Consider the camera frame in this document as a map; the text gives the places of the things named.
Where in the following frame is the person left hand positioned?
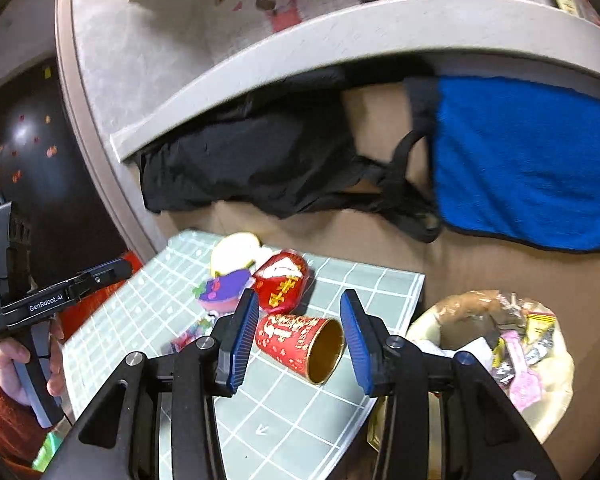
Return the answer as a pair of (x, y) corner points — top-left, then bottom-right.
(0, 316), (67, 406)

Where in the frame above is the trash bin with yellow bag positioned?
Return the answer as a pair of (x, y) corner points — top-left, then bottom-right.
(370, 290), (559, 479)

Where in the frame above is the purple eggplant sponge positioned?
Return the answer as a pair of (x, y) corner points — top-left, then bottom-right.
(193, 269), (252, 315)

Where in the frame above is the red snack packet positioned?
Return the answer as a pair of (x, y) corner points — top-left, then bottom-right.
(251, 249), (310, 314)

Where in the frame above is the yellow scouring pad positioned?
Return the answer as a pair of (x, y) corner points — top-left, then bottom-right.
(210, 232), (261, 278)

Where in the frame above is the pink cartoon tissue pack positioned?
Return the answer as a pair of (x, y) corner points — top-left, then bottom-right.
(166, 316), (215, 353)

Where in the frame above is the black refrigerator door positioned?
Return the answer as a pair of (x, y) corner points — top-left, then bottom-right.
(0, 58), (126, 287)

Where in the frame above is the white kitchen countertop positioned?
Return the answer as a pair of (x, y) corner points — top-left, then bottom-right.
(56, 0), (600, 165)

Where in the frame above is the green grid table mat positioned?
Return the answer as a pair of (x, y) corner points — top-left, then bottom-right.
(64, 231), (425, 479)

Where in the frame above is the black hanging cloth bag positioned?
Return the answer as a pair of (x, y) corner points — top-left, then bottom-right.
(132, 65), (442, 243)

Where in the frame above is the red paper cup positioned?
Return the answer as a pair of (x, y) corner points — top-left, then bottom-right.
(254, 314), (344, 385)

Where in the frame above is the blue hanging towel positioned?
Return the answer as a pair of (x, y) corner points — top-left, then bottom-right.
(432, 77), (600, 252)

